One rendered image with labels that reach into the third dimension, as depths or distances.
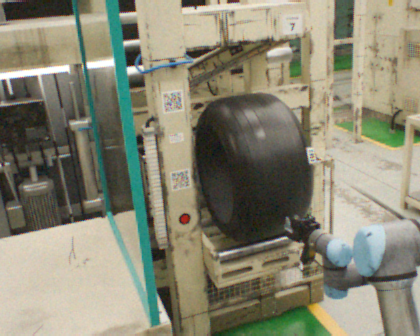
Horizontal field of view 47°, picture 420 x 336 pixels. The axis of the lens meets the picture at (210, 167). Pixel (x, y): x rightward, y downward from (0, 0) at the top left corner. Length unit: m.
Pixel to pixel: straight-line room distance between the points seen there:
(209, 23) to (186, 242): 0.86
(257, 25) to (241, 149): 0.60
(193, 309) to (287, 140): 0.80
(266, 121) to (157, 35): 0.48
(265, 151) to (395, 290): 0.69
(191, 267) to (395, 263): 0.95
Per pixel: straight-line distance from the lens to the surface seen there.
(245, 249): 1.90
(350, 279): 1.59
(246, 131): 1.68
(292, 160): 1.71
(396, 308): 1.23
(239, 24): 2.02
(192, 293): 2.00
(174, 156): 1.73
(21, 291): 1.19
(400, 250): 1.20
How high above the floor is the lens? 1.87
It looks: 20 degrees down
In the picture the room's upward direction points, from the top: 4 degrees counter-clockwise
